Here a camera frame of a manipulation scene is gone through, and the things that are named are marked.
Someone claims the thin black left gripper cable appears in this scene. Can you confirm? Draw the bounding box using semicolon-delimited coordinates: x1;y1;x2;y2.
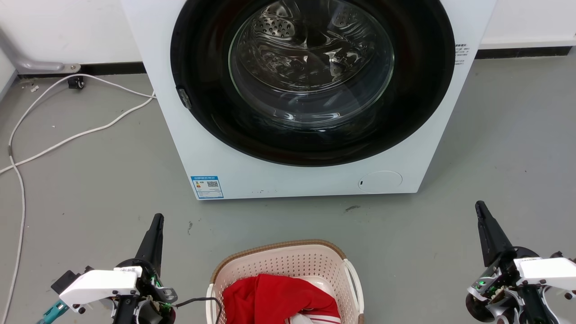
173;297;224;324

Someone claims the round white filter cover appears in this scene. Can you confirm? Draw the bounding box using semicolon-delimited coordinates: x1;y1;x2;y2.
358;171;403;194

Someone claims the black round washer door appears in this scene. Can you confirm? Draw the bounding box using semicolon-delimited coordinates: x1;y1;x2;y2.
170;0;456;167

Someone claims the white front-load washing machine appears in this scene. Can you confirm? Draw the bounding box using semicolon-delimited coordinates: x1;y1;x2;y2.
121;0;497;201

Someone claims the grey drain pipe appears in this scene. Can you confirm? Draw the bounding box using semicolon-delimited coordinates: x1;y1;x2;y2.
0;27;82;75

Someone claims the blue energy label sticker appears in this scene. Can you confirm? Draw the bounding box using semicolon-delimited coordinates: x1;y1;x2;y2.
190;175;224;200

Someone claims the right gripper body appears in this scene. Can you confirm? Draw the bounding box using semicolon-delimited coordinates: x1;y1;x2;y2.
465;247;576;324

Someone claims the cream perforated laundry basket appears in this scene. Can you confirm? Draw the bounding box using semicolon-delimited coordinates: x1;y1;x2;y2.
206;239;365;324

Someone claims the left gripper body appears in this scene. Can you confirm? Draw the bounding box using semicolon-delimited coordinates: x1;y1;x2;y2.
113;258;179;324

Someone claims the long white looping cable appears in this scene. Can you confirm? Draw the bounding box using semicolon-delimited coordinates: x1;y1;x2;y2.
1;73;156;324

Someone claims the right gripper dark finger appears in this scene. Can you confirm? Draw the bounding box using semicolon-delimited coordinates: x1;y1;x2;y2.
475;201;488;267
480;201;516;267

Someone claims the white power cable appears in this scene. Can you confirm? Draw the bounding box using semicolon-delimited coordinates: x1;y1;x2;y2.
0;92;157;175

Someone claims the teal cable connector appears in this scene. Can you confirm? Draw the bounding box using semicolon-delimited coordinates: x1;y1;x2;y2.
37;300;69;324

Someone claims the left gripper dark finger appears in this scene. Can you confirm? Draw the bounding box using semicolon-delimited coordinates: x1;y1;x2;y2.
135;213;162;276
153;213;165;276

